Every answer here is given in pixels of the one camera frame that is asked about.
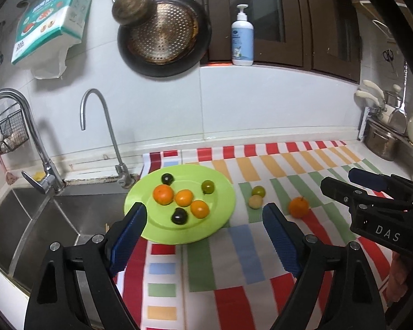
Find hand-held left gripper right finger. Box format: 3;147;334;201
262;203;388;330

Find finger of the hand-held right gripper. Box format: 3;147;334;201
348;167;413;197
321;176;366;210

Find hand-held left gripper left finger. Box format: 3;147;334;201
24;202;148;330

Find green plate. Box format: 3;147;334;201
123;164;236;245

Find small orange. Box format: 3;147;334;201
190;200;210;219
175;189;194;207

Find person's right hand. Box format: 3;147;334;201
388;250;413;309

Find large orange with stem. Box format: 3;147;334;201
288;196;310;219

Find stainless steel pot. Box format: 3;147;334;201
363;118;400;162

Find steel dish rack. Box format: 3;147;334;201
359;106;413;183

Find steel spatula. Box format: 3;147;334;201
388;61;410;135

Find colourful striped tablecloth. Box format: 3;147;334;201
115;139;413;330

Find steel utensil holder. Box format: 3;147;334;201
383;90;404;109

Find thin gooseneck faucet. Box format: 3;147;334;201
80;89;135;188

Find stainless steel sink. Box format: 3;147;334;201
0;182;139;291

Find large chrome kitchen faucet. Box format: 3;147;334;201
0;88;66;195

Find black scissors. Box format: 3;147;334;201
382;49;395;71

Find white pump soap bottle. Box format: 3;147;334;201
231;4;255;67

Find black frying pan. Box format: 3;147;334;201
117;0;213;78

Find copper perforated strainer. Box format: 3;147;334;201
129;2;199;64

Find small copper saucepan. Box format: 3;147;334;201
112;0;156;26

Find teal paper towel pack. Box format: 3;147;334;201
11;0;94;79

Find cream handled knife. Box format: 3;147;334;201
362;79;385;97
356;90;383;106

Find white wire hanger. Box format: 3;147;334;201
371;18;399;41

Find black wire basket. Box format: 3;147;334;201
0;109;30;159

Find dark wooden window frame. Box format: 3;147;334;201
195;0;363;84

